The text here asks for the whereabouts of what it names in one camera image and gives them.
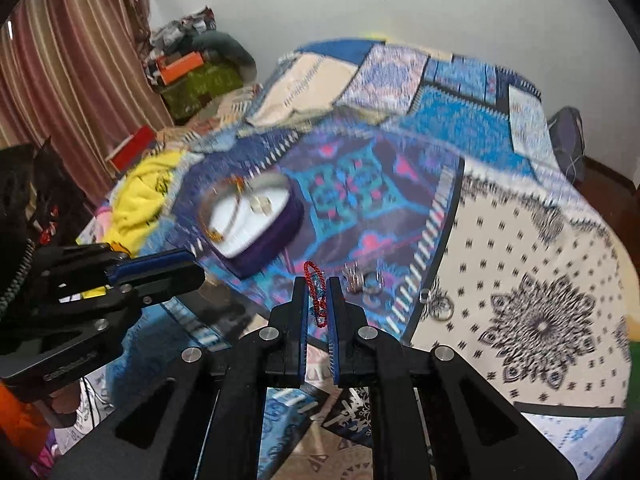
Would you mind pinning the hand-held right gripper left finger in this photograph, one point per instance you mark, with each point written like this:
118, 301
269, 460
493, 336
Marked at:
304, 332

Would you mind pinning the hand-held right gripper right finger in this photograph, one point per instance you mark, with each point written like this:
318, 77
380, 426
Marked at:
333, 335

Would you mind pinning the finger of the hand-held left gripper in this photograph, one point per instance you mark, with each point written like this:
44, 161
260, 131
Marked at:
165, 285
150, 263

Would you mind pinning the purple heart-shaped jewelry box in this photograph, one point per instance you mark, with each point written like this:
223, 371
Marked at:
270, 240

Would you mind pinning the silver rings cluster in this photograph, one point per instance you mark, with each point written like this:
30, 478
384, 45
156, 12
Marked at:
365, 282

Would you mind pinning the yellow cloth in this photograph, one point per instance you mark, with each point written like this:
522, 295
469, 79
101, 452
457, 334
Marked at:
140, 190

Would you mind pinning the red box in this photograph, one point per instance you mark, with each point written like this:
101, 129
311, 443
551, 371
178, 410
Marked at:
132, 147

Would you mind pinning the silver earrings pair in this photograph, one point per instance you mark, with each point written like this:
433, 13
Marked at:
262, 204

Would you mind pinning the striped pink curtain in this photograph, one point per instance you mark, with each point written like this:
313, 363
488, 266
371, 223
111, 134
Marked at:
75, 50

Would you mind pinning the white black-printed cloth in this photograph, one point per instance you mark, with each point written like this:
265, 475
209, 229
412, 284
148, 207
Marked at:
500, 240

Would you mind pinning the person's orange clothing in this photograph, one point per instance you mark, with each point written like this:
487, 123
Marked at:
20, 420

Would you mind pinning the orange box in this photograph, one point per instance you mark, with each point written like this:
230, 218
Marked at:
180, 67

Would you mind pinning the printed bags heap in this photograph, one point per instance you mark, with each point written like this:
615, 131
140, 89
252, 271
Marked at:
180, 27

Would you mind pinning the grey cushion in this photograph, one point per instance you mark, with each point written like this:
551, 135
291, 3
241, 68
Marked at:
227, 47

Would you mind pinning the blue patchwork blanket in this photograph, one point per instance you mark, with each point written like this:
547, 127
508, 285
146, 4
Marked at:
450, 110

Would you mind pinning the grey backpack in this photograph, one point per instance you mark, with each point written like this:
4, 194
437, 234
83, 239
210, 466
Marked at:
567, 135

